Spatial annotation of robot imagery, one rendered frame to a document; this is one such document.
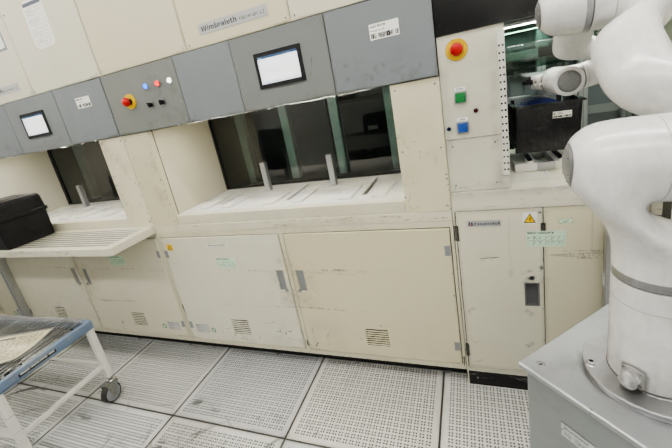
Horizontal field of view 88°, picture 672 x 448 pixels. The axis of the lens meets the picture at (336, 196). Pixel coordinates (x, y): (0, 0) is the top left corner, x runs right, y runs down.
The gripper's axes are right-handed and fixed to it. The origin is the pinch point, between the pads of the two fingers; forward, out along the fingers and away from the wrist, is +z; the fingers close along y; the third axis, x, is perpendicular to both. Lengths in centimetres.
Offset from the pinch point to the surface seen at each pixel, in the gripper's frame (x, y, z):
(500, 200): -36.8, -19.7, -27.3
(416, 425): -120, -57, -49
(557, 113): -12.1, 2.7, -9.0
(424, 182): -28, -45, -26
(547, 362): -44, -22, -96
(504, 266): -63, -20, -27
